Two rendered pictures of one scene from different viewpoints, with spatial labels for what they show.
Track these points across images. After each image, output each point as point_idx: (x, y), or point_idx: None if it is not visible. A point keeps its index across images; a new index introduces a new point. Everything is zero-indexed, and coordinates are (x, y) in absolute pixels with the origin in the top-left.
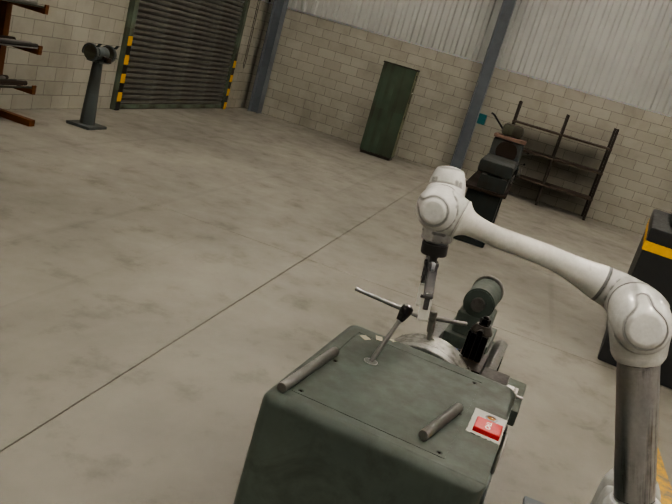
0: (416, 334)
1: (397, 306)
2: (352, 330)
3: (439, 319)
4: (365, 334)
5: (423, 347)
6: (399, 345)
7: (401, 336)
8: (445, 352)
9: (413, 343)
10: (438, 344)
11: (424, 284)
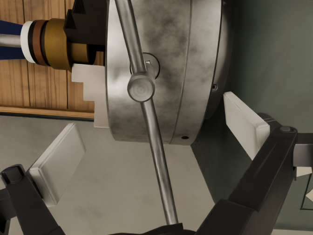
0: (119, 101)
1: (171, 192)
2: (300, 221)
3: (143, 59)
4: (300, 196)
5: (214, 70)
6: (303, 123)
7: (118, 127)
8: (183, 12)
9: (196, 96)
10: (158, 38)
11: (50, 188)
